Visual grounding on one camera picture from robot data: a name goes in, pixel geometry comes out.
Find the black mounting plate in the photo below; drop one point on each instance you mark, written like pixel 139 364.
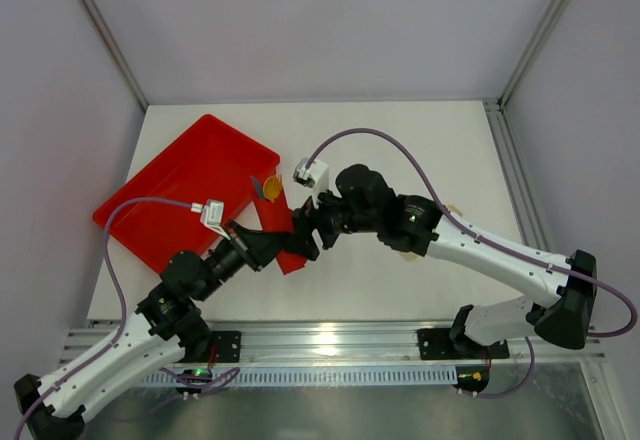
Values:
pixel 440 344
pixel 224 347

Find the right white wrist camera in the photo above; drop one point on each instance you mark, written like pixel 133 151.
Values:
pixel 313 175

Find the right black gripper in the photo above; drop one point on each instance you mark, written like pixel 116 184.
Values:
pixel 317 226

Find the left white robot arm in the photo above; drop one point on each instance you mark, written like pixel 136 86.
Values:
pixel 165 327

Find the yellow plastic spoon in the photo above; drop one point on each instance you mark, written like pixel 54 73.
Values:
pixel 272 188

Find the right aluminium side rail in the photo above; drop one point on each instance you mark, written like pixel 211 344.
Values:
pixel 529 216

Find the left aluminium frame post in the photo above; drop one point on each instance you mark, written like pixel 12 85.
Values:
pixel 113 50

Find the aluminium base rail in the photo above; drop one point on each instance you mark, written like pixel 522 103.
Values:
pixel 283 344

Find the aluminium frame post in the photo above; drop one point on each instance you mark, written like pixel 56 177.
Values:
pixel 543 29
pixel 113 50

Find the slotted white cable duct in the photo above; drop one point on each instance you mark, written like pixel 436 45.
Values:
pixel 344 376

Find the blue plastic knife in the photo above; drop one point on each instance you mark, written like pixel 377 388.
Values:
pixel 258 188

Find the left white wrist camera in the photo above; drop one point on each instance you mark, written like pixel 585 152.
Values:
pixel 211 216

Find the cream utensil case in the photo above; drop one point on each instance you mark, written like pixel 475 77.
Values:
pixel 410 256

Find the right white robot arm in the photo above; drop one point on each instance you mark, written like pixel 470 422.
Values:
pixel 554 303

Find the red plastic tray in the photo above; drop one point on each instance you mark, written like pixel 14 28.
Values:
pixel 210 160

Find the right aluminium frame post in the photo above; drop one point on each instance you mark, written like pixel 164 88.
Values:
pixel 543 29

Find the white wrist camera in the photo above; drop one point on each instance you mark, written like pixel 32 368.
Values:
pixel 211 216
pixel 313 175

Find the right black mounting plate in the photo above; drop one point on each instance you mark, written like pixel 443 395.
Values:
pixel 440 344

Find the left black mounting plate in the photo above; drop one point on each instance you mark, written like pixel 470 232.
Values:
pixel 224 347

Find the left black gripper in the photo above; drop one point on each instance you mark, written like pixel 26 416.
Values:
pixel 245 246

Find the red paper napkin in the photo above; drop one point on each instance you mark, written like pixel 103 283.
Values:
pixel 277 217

